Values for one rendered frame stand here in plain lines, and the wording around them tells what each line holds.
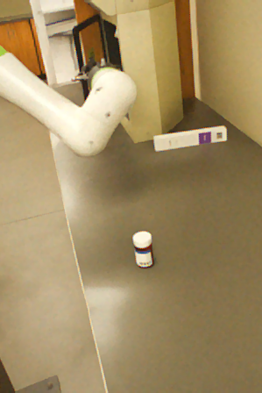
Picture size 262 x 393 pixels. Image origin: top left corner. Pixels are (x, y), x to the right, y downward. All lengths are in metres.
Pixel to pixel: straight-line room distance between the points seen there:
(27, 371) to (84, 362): 0.27
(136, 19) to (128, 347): 1.02
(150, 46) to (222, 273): 0.83
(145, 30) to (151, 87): 0.20
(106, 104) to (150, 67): 0.50
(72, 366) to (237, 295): 1.23
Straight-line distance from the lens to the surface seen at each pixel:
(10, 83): 1.08
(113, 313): 0.85
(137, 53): 1.41
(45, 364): 2.01
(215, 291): 0.88
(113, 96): 0.95
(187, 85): 1.91
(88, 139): 0.98
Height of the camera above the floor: 1.58
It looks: 31 degrees down
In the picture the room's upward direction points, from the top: 9 degrees counter-clockwise
